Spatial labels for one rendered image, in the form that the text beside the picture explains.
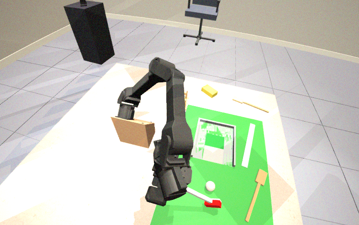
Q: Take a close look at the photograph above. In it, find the green flat mat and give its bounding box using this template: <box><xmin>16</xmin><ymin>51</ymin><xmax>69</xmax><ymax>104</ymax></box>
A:
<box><xmin>150</xmin><ymin>105</ymin><xmax>274</xmax><ymax>225</ymax></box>

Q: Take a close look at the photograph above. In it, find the white ball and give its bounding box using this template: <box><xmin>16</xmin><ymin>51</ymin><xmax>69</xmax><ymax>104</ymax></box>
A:
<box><xmin>206</xmin><ymin>181</ymin><xmax>215</xmax><ymax>192</ymax></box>

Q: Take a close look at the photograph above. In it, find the red putter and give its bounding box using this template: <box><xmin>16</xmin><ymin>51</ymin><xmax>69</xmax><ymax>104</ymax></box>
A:
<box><xmin>187</xmin><ymin>187</ymin><xmax>222</xmax><ymax>208</ymax></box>

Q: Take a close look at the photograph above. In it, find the yellow rectangular block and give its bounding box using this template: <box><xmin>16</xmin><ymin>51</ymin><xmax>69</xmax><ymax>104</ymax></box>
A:
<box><xmin>201</xmin><ymin>84</ymin><xmax>218</xmax><ymax>98</ymax></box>

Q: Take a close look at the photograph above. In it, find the white flat bar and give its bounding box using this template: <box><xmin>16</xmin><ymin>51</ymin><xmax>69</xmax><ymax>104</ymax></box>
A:
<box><xmin>241</xmin><ymin>124</ymin><xmax>255</xmax><ymax>168</ymax></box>

